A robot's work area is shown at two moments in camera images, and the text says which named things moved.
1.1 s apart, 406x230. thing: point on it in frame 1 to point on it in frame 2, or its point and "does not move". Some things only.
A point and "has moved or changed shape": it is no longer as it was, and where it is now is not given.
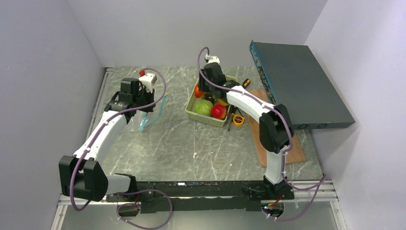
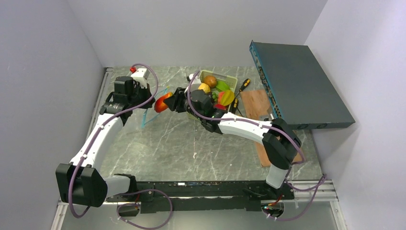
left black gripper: (151, 96) does not move
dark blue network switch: (296, 81) does not move
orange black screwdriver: (246, 83) does not move
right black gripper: (202, 86) to (176, 100)
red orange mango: (197, 93) has moved or changed shape
